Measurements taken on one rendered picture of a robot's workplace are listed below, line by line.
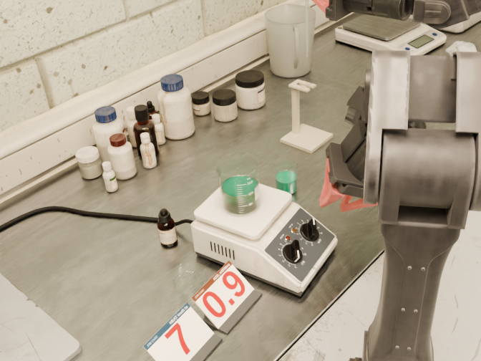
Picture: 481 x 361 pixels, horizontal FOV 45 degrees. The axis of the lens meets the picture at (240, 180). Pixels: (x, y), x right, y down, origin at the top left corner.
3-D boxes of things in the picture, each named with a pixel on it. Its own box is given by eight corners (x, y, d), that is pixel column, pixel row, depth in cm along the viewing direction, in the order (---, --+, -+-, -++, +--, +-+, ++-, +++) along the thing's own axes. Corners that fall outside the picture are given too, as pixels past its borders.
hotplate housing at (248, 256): (338, 248, 95) (340, 210, 90) (300, 300, 86) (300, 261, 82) (225, 208, 105) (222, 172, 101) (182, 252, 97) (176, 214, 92)
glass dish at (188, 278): (170, 296, 89) (168, 286, 87) (175, 271, 93) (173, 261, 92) (206, 296, 88) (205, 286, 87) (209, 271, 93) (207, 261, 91)
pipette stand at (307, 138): (333, 137, 123) (334, 82, 116) (311, 153, 118) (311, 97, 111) (302, 126, 128) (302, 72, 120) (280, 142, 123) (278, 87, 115)
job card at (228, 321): (262, 294, 88) (261, 275, 85) (227, 334, 82) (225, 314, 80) (230, 279, 91) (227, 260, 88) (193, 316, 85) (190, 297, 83)
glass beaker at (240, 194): (254, 191, 95) (251, 147, 90) (267, 214, 90) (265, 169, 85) (212, 201, 94) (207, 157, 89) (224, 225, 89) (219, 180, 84)
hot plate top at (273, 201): (294, 198, 94) (294, 193, 93) (256, 242, 86) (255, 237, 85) (232, 178, 99) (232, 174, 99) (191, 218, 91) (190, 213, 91)
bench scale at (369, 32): (408, 65, 150) (410, 48, 147) (331, 41, 166) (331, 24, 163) (449, 43, 159) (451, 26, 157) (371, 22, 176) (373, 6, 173)
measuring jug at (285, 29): (323, 85, 143) (324, 26, 134) (271, 90, 143) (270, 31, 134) (309, 55, 158) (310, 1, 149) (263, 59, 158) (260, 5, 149)
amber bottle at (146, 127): (152, 160, 120) (143, 114, 114) (134, 157, 122) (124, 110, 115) (163, 150, 123) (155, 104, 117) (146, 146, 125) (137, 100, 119)
